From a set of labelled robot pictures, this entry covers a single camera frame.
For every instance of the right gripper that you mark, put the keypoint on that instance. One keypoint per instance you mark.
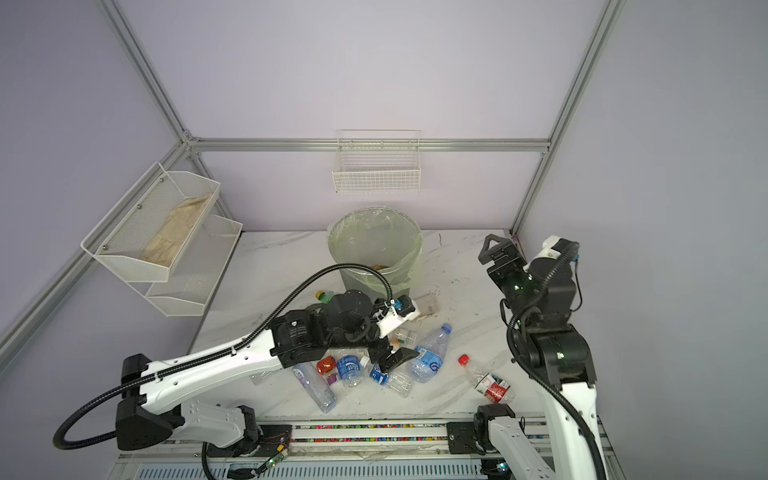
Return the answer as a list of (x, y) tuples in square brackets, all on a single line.
[(508, 256)]

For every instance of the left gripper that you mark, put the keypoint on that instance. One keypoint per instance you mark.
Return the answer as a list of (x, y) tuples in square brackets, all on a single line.
[(397, 357)]

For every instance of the red cap water bottle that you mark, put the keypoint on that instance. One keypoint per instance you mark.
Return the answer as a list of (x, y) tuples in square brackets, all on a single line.
[(485, 382)]

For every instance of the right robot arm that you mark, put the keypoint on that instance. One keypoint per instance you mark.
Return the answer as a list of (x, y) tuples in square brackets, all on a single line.
[(539, 296)]

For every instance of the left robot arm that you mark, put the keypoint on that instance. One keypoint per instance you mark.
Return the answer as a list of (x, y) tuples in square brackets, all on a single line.
[(157, 400)]

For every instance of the green plastic bin liner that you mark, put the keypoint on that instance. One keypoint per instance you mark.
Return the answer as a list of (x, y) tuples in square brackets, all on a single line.
[(384, 240)]

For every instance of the grey mesh waste bin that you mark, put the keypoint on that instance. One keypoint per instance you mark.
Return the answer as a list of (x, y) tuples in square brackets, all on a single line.
[(377, 264)]

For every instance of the clear bottle orange cap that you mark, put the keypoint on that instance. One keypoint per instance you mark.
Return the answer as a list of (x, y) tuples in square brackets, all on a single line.
[(403, 338)]

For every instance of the blue label crushed bottle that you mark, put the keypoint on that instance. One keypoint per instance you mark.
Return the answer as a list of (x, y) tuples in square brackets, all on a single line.
[(397, 381)]

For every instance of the blue label round bottle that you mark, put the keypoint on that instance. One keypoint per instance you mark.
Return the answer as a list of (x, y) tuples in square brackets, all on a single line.
[(352, 369)]

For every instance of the red label small bottle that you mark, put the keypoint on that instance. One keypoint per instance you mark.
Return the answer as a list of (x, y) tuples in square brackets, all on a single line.
[(327, 368)]

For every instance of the purple label clear bottle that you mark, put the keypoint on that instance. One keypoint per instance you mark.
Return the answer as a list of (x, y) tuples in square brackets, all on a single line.
[(315, 386)]

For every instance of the green soda bottle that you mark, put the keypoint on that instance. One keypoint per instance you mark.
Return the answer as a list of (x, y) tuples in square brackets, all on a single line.
[(324, 297)]

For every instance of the blue label bottle left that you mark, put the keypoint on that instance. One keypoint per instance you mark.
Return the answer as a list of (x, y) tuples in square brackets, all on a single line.
[(263, 378)]

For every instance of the lower white mesh shelf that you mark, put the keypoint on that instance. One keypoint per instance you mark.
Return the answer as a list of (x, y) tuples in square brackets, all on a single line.
[(192, 284)]

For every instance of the white mesh shelf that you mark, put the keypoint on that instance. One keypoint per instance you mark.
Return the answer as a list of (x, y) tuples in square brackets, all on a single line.
[(192, 284), (120, 237)]

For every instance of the beige cloth in shelf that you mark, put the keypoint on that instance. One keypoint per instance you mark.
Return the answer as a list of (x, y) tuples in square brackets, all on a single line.
[(166, 244)]

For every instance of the upper white mesh shelf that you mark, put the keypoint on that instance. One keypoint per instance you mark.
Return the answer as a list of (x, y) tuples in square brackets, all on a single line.
[(120, 237)]

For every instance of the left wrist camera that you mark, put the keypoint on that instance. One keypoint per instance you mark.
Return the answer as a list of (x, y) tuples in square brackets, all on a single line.
[(396, 314)]

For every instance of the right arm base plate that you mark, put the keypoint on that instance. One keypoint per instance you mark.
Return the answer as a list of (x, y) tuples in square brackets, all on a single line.
[(469, 438)]

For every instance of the aluminium frame back rail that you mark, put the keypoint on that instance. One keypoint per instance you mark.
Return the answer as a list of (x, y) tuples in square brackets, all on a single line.
[(385, 144)]

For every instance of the aluminium front rail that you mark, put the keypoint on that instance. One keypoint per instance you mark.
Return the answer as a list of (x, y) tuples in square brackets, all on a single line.
[(363, 438)]

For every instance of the white wire wall basket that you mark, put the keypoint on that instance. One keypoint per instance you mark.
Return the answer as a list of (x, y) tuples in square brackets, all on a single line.
[(368, 171)]

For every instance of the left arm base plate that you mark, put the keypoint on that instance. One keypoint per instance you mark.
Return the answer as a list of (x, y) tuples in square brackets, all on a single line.
[(261, 442)]

